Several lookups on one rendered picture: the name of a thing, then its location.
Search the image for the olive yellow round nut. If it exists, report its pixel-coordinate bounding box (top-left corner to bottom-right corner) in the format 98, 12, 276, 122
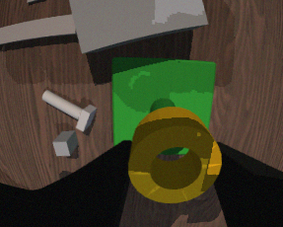
128, 107, 222, 203

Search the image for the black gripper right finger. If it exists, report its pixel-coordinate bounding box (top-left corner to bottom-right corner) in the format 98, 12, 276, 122
214, 142, 283, 227

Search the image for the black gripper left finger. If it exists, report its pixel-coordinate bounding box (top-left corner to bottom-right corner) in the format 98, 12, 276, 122
0, 140, 132, 227

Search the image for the grey square-head bolt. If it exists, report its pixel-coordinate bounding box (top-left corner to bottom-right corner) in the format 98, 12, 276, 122
42, 90, 97, 131

